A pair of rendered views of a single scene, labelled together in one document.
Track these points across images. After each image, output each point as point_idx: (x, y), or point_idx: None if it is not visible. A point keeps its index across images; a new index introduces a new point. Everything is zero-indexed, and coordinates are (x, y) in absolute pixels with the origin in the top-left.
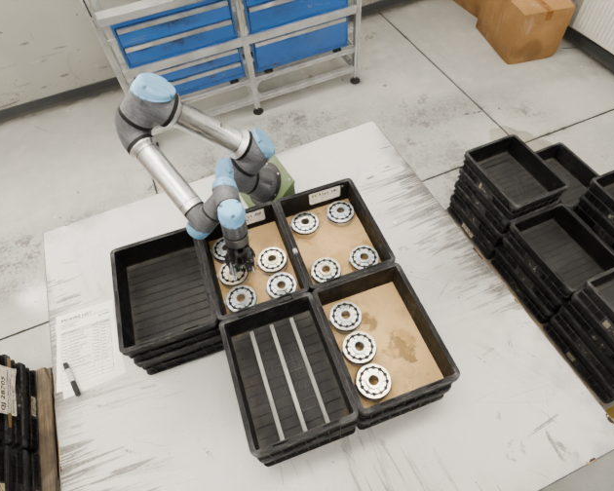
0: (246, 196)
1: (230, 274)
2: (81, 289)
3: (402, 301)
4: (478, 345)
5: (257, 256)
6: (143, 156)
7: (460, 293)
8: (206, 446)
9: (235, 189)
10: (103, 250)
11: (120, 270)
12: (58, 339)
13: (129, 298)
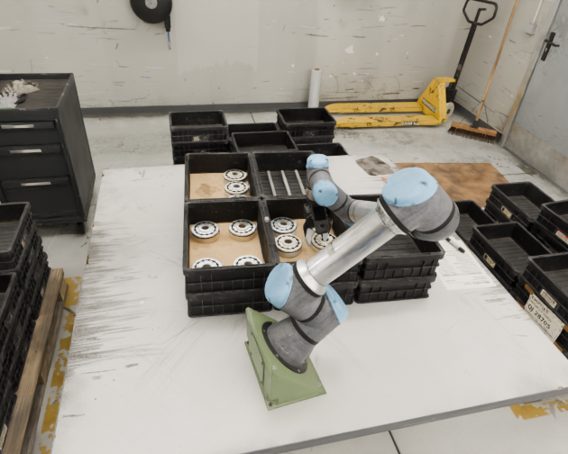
0: (312, 368)
1: None
2: (486, 304)
3: None
4: (146, 211)
5: (301, 256)
6: None
7: (131, 237)
8: None
9: (314, 182)
10: (485, 340)
11: (432, 250)
12: (481, 269)
13: (418, 247)
